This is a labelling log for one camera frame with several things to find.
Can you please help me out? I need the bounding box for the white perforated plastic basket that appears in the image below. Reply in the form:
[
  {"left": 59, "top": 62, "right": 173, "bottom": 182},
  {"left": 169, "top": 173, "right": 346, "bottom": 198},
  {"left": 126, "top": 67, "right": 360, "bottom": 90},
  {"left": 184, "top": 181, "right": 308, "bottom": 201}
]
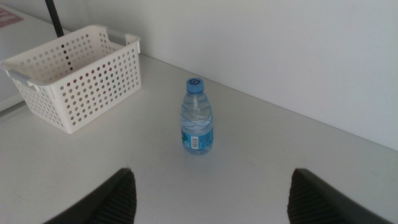
[{"left": 0, "top": 24, "right": 142, "bottom": 135}]

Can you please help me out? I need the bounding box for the black pole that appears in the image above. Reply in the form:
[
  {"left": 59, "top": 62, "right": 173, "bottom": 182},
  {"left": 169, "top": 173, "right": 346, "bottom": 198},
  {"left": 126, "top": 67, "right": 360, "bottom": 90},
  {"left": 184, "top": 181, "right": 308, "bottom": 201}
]
[{"left": 44, "top": 0, "right": 65, "bottom": 39}]

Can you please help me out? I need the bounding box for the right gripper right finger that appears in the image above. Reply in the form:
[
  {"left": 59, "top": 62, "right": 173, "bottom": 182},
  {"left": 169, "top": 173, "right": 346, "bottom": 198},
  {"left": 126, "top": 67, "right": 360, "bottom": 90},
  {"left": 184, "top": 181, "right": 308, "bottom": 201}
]
[{"left": 286, "top": 168, "right": 396, "bottom": 224}]

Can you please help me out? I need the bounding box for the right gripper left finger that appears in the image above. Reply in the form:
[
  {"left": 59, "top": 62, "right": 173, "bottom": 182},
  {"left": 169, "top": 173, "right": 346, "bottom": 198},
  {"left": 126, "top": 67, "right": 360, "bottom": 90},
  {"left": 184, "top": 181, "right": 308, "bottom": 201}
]
[{"left": 43, "top": 167, "right": 137, "bottom": 224}]

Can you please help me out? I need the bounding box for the clear water bottle blue cap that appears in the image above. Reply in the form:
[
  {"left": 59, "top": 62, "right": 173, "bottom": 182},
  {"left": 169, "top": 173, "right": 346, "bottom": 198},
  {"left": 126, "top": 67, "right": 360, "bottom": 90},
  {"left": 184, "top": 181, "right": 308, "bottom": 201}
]
[{"left": 180, "top": 77, "right": 215, "bottom": 156}]

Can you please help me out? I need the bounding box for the pink mat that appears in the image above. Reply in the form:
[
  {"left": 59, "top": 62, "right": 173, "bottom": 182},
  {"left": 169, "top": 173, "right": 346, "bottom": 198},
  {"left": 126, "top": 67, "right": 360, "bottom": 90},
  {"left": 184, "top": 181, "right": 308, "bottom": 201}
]
[{"left": 0, "top": 6, "right": 24, "bottom": 29}]

